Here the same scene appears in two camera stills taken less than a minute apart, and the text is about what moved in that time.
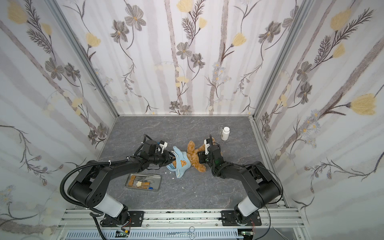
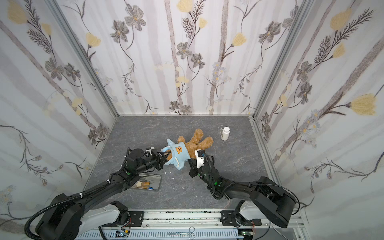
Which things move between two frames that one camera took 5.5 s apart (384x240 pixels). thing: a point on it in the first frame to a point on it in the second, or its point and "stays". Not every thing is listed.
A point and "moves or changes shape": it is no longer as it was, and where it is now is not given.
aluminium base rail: (85, 224) stays
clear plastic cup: (220, 129) stays
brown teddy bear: (193, 156) moves or changes shape
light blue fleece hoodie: (181, 163) moves or changes shape
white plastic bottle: (225, 133) stays
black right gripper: (204, 156) to (194, 167)
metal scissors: (190, 233) stays
